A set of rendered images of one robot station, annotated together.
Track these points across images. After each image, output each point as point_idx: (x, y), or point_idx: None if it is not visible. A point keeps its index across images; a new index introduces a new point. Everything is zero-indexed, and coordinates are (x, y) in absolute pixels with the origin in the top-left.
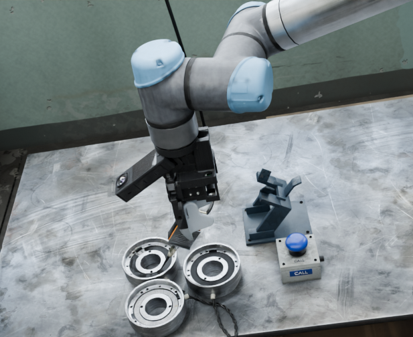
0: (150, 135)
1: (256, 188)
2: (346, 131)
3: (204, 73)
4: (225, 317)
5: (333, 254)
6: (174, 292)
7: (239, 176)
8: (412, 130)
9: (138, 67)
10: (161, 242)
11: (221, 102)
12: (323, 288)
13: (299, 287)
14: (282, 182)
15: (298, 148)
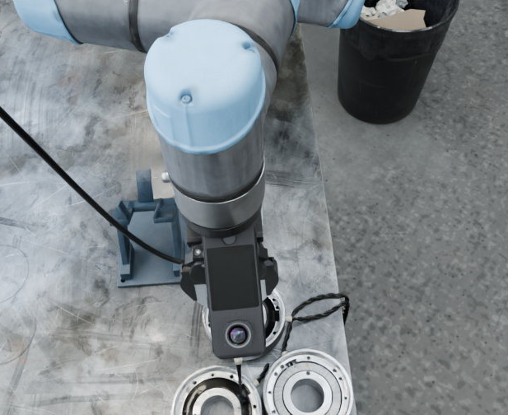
0: (241, 212)
1: (77, 268)
2: None
3: (260, 11)
4: (311, 309)
5: None
6: (283, 369)
7: (42, 291)
8: (30, 84)
9: (248, 89)
10: (179, 396)
11: (291, 32)
12: (274, 199)
13: (270, 223)
14: (124, 203)
15: (8, 208)
